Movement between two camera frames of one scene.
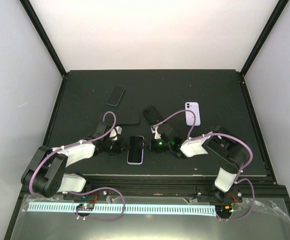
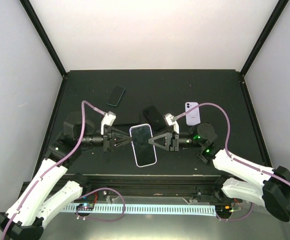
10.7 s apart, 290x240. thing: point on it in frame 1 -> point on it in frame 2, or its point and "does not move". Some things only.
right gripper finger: x=146 y=145 -> x=168 y=138
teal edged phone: x=115 y=95 does not move
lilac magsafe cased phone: x=194 y=106 does not move
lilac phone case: x=135 y=151 -> x=130 y=136
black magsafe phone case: x=152 y=115 does not move
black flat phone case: x=127 y=117 does not move
